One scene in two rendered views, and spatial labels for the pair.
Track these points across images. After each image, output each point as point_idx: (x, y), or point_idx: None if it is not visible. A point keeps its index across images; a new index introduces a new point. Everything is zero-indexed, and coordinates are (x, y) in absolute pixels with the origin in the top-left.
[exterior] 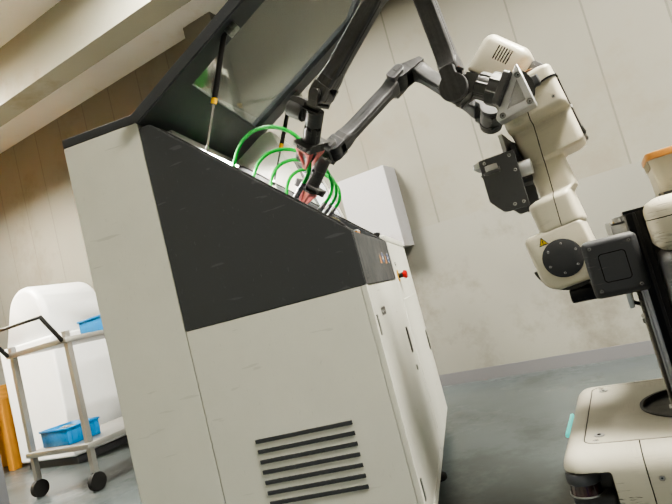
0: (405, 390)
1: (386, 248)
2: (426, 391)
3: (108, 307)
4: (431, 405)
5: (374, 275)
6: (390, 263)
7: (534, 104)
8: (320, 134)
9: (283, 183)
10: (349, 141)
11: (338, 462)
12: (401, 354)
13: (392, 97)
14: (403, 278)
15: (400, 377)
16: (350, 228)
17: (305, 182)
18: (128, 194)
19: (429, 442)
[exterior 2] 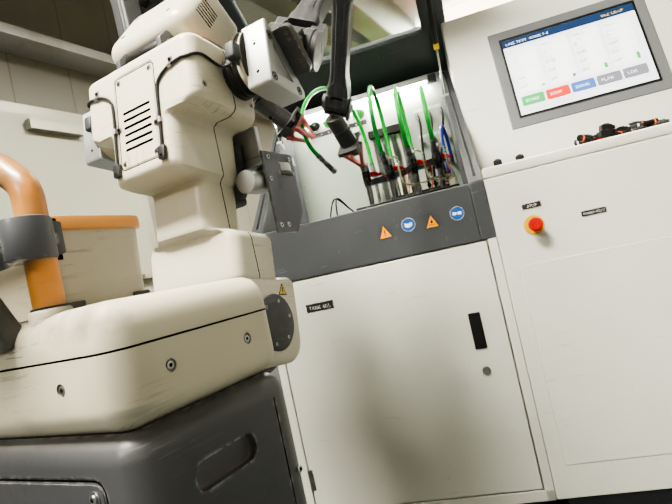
0: (343, 391)
1: (468, 195)
2: (537, 407)
3: None
4: (556, 430)
5: (314, 268)
6: (473, 217)
7: (91, 163)
8: (276, 118)
9: (455, 90)
10: (335, 91)
11: None
12: (374, 352)
13: (343, 8)
14: (605, 215)
15: (330, 377)
16: (461, 159)
17: (315, 155)
18: None
19: (434, 461)
